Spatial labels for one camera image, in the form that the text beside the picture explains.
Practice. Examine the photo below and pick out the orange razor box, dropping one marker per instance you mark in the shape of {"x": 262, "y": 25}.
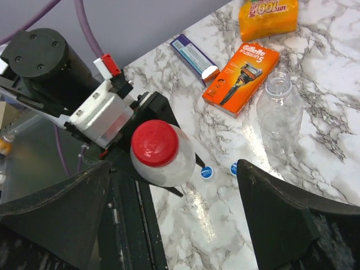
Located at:
{"x": 239, "y": 80}

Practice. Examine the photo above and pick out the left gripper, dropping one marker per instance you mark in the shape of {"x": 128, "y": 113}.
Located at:
{"x": 146, "y": 112}

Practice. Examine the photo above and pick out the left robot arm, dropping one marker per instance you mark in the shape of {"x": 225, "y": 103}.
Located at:
{"x": 45, "y": 74}

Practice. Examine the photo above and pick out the orange snack bag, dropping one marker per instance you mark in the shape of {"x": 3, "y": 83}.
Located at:
{"x": 259, "y": 19}

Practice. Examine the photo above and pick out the clear empty plastic bottle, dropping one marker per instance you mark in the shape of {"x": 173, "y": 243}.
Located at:
{"x": 279, "y": 112}

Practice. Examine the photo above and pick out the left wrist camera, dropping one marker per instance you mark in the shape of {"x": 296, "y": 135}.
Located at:
{"x": 102, "y": 114}

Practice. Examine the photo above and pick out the red bottle cap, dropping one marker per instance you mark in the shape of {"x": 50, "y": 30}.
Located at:
{"x": 155, "y": 143}

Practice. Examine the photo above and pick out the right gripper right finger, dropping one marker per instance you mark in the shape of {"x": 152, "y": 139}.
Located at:
{"x": 292, "y": 228}

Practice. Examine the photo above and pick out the red label plastic bottle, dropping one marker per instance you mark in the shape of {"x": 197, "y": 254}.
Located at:
{"x": 176, "y": 173}

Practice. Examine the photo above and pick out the blue white bottle cap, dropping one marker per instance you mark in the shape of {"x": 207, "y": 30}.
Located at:
{"x": 233, "y": 169}

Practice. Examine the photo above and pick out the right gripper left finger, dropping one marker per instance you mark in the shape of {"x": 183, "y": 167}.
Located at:
{"x": 63, "y": 218}

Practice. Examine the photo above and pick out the purple toothpaste box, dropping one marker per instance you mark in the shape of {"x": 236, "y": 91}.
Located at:
{"x": 194, "y": 58}

